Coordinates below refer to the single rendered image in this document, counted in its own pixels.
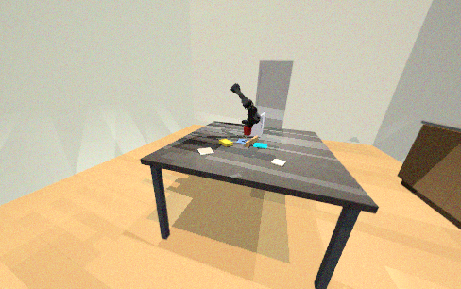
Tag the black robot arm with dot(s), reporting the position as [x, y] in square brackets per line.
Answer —
[247, 104]

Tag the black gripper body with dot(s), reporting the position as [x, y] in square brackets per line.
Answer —
[246, 122]

